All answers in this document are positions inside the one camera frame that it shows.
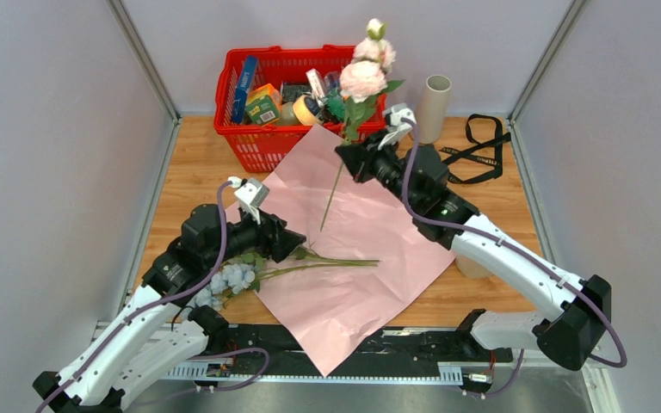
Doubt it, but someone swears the green yellow box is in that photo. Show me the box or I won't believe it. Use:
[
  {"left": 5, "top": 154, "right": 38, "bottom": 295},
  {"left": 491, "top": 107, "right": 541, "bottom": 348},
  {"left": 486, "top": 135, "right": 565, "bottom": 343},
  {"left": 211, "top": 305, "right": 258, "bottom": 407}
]
[{"left": 244, "top": 83, "right": 281, "bottom": 126}]

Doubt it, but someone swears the red plastic shopping basket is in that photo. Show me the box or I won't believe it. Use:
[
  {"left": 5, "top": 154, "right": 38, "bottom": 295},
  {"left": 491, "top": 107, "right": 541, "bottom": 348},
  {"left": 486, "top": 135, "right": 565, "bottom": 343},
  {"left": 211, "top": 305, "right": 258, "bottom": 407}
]
[{"left": 213, "top": 45, "right": 354, "bottom": 172}]

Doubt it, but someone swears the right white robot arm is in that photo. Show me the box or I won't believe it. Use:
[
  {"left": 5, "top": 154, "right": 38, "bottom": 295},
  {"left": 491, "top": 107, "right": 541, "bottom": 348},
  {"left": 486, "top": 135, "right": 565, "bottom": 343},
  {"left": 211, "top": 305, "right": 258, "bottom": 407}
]
[{"left": 335, "top": 143, "right": 612, "bottom": 371}]

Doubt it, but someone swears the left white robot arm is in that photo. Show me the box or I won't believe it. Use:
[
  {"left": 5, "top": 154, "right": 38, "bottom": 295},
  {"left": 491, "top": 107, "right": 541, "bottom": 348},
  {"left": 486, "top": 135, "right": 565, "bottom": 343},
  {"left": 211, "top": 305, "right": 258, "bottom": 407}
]
[{"left": 33, "top": 204, "right": 306, "bottom": 412}]

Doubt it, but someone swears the blue flower stem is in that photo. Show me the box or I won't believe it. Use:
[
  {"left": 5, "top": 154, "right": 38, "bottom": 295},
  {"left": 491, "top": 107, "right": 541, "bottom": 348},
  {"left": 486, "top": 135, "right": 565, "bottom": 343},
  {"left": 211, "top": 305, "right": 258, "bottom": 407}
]
[{"left": 177, "top": 245, "right": 380, "bottom": 318}]

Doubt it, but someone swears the masking tape roll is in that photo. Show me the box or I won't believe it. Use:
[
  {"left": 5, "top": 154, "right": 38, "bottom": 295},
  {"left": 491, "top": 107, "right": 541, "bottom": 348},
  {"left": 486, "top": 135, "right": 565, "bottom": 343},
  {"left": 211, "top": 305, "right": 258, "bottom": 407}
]
[{"left": 293, "top": 95, "right": 322, "bottom": 126}]

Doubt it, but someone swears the black printed ribbon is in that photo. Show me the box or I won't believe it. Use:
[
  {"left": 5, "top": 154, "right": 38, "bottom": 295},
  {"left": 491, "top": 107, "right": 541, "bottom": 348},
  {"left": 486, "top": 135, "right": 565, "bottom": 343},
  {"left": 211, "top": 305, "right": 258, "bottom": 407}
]
[{"left": 439, "top": 114, "right": 511, "bottom": 185}]

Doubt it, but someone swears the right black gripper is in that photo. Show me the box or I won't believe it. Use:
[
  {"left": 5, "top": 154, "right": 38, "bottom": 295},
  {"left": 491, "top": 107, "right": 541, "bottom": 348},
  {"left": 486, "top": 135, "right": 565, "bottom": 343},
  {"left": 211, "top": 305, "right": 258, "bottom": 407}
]
[{"left": 337, "top": 129, "right": 421, "bottom": 212}]

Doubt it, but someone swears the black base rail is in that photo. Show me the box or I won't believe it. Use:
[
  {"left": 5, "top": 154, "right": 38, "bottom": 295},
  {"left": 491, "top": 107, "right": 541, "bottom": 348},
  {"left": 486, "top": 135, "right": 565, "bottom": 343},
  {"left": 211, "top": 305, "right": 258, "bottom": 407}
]
[{"left": 201, "top": 324, "right": 513, "bottom": 378}]

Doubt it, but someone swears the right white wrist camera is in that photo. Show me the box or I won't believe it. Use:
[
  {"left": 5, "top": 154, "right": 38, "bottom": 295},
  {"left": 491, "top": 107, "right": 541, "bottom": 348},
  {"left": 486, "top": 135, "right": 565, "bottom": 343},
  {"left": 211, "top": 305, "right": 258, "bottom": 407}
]
[{"left": 377, "top": 103, "right": 417, "bottom": 151}]

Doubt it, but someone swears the purple pink wrapping paper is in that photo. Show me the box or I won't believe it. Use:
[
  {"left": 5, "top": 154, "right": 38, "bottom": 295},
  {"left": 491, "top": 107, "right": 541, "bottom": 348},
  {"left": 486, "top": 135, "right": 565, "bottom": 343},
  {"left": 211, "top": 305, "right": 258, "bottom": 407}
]
[{"left": 224, "top": 126, "right": 455, "bottom": 376}]

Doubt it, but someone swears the beige cylindrical vase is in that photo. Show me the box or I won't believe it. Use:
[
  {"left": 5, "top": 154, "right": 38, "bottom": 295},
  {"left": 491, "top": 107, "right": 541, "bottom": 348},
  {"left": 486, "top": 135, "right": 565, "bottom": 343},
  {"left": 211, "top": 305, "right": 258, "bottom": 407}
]
[{"left": 415, "top": 75, "right": 451, "bottom": 145}]

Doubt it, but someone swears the green plastic item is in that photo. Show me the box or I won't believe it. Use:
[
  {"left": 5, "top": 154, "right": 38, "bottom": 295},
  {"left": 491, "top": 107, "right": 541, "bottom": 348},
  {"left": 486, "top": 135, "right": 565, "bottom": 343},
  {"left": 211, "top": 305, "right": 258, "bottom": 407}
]
[{"left": 324, "top": 91, "right": 346, "bottom": 123}]

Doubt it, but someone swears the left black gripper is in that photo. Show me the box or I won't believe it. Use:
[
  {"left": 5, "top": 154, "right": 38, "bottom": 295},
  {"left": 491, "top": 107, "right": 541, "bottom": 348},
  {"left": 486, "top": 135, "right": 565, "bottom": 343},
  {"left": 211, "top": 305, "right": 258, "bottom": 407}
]
[{"left": 204, "top": 203, "right": 306, "bottom": 268}]

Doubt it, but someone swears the pink white flower stem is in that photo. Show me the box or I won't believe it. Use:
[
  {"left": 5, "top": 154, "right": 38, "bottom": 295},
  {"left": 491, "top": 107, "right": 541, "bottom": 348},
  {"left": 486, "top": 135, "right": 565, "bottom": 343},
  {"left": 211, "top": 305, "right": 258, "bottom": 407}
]
[{"left": 318, "top": 18, "right": 405, "bottom": 233}]

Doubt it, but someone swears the white packet in basket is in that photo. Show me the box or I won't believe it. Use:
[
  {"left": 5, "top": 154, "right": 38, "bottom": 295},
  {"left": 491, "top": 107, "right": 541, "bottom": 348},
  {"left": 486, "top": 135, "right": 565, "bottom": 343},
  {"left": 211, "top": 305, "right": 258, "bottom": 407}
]
[{"left": 306, "top": 69, "right": 328, "bottom": 102}]

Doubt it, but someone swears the blue box in basket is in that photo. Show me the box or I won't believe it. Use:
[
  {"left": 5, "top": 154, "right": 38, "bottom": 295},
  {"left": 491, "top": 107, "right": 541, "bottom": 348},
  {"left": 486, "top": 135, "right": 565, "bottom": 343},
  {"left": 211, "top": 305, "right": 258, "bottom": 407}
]
[{"left": 231, "top": 55, "right": 258, "bottom": 124}]

